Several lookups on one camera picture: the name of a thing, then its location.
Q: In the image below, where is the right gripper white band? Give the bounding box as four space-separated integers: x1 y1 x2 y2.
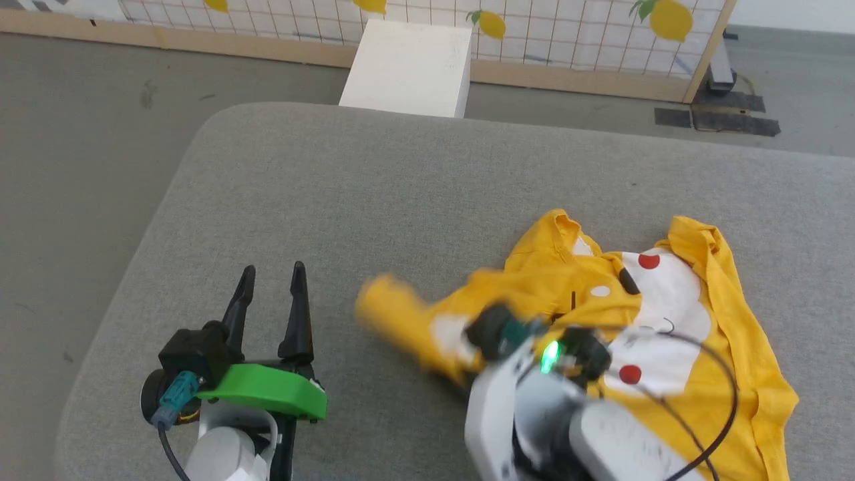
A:
464 337 536 480

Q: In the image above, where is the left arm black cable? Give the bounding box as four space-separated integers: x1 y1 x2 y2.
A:
157 425 191 481

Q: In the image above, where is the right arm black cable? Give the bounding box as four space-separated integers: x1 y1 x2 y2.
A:
588 325 739 481

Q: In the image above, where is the small black floor mat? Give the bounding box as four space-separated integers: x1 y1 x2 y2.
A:
654 107 693 129

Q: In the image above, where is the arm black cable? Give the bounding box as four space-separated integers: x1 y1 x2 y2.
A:
588 325 739 481
157 425 191 481

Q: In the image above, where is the lemon print partition screen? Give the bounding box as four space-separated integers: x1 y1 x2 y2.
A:
0 0 738 104

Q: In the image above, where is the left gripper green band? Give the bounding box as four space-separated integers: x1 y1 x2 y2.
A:
196 261 329 481

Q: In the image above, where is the white box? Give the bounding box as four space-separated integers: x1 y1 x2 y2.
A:
339 18 474 119

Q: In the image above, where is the yellow bear print t-shirt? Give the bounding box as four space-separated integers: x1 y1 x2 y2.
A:
354 208 800 481

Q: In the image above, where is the grey metal stand foot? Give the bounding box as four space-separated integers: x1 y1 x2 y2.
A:
707 28 739 92

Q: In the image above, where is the grey fabric sofa cushion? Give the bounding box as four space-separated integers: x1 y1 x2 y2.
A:
53 102 855 481

